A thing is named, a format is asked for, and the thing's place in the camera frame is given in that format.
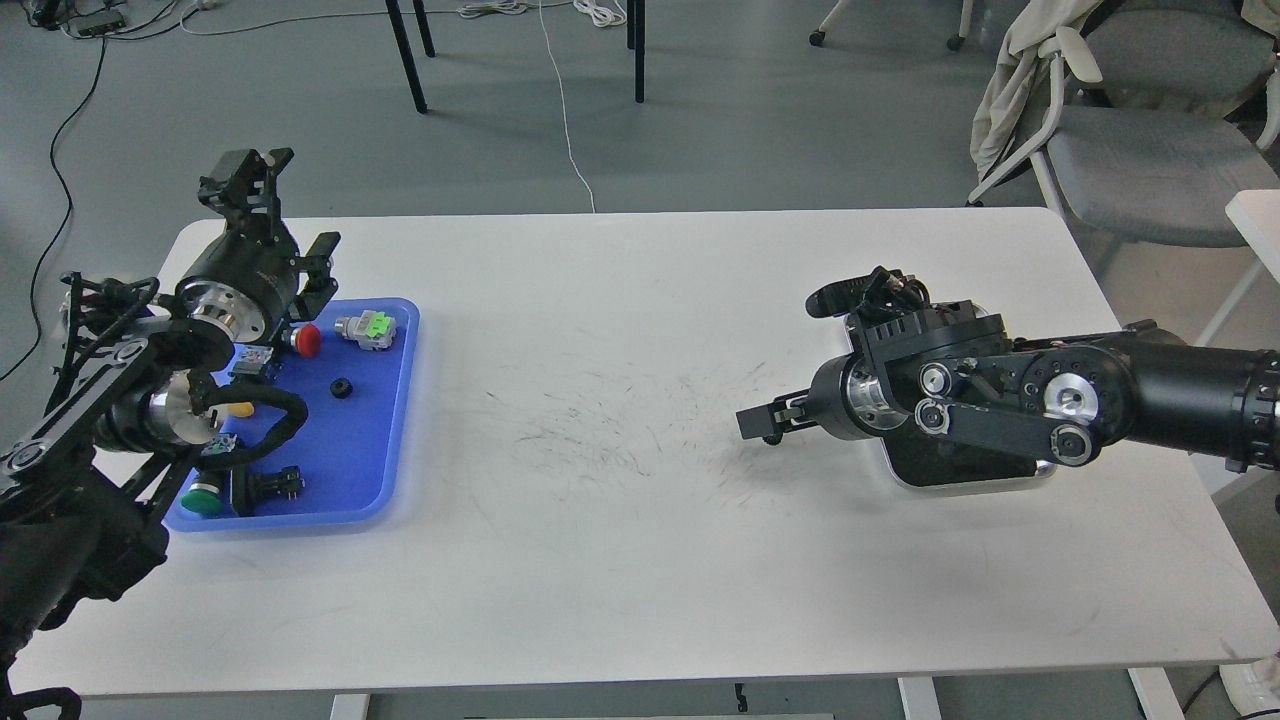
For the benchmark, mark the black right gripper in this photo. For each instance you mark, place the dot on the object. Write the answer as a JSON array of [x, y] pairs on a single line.
[[845, 399]]

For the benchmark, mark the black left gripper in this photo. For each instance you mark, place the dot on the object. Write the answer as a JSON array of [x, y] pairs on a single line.
[[246, 282]]

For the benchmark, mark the small black gear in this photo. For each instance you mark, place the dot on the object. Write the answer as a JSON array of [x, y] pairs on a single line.
[[341, 387]]

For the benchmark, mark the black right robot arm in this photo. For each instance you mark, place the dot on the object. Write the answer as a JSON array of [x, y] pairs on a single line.
[[955, 400]]

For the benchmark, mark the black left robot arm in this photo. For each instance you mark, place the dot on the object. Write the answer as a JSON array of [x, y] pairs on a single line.
[[135, 408]]

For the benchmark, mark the blue plastic tray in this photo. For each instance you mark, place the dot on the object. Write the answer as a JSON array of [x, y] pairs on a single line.
[[348, 449]]

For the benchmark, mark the silver metal tray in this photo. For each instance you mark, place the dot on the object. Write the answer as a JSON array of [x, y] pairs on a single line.
[[892, 342]]

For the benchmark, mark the black table leg left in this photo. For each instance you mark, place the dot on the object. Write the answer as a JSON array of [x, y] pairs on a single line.
[[406, 55]]

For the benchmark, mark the black table leg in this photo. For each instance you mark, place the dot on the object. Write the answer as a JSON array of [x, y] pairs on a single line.
[[406, 55], [636, 43]]

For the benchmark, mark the black table leg right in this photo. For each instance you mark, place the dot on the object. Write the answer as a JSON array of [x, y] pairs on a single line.
[[636, 43]]

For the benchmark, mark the beige jacket on chair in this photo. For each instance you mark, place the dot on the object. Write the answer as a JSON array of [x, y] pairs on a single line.
[[1008, 89]]

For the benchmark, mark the grey office chair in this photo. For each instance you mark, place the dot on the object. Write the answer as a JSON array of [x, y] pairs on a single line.
[[1146, 121]]

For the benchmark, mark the red push button switch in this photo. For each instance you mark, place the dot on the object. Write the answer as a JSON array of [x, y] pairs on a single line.
[[260, 363]]

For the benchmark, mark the grey green connector switch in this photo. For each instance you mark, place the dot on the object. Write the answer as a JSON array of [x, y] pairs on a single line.
[[372, 330]]

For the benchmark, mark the black cylindrical switch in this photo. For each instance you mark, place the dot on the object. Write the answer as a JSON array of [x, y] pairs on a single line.
[[249, 488]]

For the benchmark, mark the green push button switch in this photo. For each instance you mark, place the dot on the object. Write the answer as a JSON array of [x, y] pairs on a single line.
[[206, 495]]

